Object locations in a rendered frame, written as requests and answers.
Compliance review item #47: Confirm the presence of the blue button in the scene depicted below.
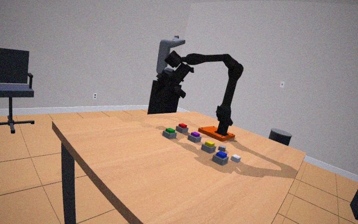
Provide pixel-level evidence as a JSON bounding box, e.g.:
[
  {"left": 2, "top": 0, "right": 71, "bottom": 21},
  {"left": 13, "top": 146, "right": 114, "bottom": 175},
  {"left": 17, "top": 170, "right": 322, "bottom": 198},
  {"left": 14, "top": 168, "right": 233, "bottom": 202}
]
[{"left": 212, "top": 151, "right": 229, "bottom": 165}]

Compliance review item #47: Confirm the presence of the green button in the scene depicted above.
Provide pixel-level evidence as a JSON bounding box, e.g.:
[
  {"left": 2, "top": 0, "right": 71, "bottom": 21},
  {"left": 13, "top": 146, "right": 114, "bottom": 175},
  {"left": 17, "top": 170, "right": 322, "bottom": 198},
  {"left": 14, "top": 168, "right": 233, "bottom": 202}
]
[{"left": 162, "top": 128, "right": 177, "bottom": 139}]

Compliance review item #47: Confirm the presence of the purple button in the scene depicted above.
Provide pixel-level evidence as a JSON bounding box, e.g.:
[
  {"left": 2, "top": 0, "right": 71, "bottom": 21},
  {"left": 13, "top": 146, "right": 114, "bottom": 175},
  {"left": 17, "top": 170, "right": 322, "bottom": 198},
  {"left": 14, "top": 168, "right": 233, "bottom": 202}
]
[{"left": 187, "top": 132, "right": 202, "bottom": 143}]

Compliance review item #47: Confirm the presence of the red button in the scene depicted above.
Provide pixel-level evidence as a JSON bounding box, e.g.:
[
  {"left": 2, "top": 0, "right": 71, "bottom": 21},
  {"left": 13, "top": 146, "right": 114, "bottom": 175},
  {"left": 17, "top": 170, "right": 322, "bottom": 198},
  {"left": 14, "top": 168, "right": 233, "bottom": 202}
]
[{"left": 176, "top": 123, "right": 188, "bottom": 133}]

